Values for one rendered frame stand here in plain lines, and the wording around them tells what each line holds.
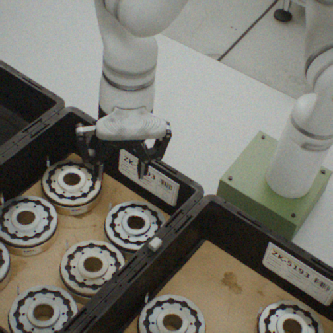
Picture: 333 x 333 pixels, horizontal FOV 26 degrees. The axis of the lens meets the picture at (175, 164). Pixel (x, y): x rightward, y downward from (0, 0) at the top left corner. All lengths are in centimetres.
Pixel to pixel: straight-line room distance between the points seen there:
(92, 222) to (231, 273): 25
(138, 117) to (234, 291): 38
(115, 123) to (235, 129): 71
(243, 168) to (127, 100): 54
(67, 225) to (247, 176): 39
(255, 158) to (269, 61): 149
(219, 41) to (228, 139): 141
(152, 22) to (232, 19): 227
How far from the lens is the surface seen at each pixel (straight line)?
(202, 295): 117
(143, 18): 83
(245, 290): 119
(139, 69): 90
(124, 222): 119
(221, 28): 303
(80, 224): 123
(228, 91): 169
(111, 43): 90
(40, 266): 119
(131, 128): 92
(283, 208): 139
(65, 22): 184
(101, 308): 103
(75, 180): 127
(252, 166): 144
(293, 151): 132
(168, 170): 120
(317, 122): 125
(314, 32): 119
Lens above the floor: 182
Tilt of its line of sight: 48 degrees down
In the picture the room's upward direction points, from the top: 9 degrees clockwise
